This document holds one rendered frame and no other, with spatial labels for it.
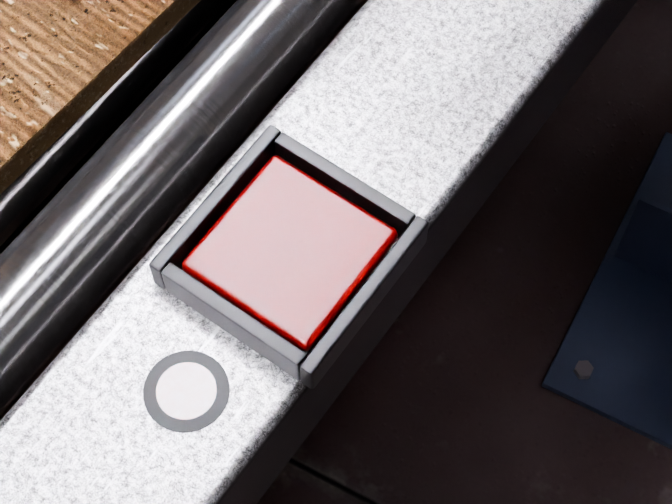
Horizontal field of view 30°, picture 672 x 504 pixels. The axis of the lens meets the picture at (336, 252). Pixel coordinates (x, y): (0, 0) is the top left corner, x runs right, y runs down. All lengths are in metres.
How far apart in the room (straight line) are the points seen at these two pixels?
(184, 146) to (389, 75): 0.09
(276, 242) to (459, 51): 0.12
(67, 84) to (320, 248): 0.12
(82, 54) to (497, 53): 0.17
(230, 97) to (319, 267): 0.09
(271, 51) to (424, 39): 0.07
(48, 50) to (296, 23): 0.10
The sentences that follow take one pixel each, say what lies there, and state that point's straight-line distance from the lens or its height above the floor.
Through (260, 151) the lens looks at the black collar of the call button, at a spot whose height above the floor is 0.93.
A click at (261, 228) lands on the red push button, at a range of 0.48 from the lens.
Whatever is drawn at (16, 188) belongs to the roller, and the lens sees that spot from 0.52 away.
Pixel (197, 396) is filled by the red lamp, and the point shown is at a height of 0.92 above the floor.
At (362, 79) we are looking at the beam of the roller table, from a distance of 0.53.
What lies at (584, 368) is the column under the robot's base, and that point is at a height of 0.02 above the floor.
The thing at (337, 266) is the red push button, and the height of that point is 0.93.
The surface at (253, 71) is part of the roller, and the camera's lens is 0.53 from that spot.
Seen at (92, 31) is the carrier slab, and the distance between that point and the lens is 0.53.
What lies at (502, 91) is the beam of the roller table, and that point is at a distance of 0.53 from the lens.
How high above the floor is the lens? 1.35
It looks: 64 degrees down
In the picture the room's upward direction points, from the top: straight up
